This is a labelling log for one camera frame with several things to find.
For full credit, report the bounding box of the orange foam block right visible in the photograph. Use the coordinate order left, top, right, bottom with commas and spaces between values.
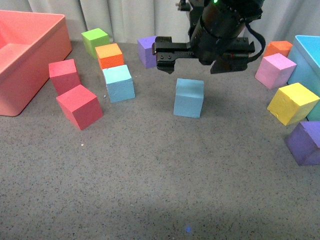
263, 40, 293, 57

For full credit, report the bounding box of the red foam block front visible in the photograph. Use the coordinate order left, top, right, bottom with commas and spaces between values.
56, 84, 103, 130

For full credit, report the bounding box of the red plastic bin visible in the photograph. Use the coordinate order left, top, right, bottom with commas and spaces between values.
0, 10, 72, 117

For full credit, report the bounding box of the light blue block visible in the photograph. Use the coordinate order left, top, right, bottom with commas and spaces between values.
173, 78, 204, 118
102, 64, 136, 103

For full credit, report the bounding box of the red foam block rear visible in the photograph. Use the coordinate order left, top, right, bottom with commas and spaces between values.
48, 59, 81, 96

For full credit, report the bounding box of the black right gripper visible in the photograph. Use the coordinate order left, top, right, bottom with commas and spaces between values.
152, 36, 255, 74

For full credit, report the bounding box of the orange foam block left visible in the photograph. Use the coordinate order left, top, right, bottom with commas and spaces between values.
95, 43, 124, 70

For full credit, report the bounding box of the green foam block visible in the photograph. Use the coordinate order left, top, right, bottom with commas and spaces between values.
81, 28, 110, 59

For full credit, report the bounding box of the light blue plastic bin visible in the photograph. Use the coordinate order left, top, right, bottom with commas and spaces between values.
287, 35, 320, 122

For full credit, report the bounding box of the grey curtain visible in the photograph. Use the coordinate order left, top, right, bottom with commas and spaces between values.
0, 0, 320, 43

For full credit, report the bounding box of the orange foam block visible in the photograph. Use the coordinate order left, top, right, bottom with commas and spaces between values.
263, 40, 293, 57
95, 43, 124, 70

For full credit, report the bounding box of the red foam block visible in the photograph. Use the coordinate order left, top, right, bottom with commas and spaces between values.
56, 84, 103, 130
48, 59, 81, 96

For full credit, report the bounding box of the purple foam block front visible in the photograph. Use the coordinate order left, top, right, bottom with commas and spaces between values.
285, 121, 320, 166

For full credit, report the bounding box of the purple foam block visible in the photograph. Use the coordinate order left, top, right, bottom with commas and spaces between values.
137, 36, 157, 69
285, 121, 320, 166

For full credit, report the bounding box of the yellow foam block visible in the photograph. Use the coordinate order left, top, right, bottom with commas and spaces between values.
267, 82, 320, 126

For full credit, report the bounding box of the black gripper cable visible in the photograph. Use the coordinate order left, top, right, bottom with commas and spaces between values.
243, 22, 267, 64

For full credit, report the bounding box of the purple foam block back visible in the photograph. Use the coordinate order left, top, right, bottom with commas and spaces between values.
137, 36, 157, 69

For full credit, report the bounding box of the pink foam block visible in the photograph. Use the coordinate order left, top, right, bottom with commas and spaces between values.
255, 53, 297, 90

